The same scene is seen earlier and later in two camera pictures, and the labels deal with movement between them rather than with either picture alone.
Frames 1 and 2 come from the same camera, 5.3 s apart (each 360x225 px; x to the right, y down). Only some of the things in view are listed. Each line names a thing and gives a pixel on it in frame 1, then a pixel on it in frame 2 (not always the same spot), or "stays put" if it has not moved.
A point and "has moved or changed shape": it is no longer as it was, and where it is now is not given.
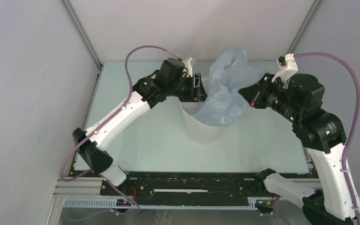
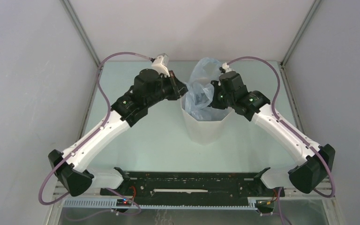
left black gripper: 190,97 -> 178,88
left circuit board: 123,202 stays put
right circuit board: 265,203 stays put
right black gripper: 254,94 -> 215,103
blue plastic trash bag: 224,104 has moved or changed shape
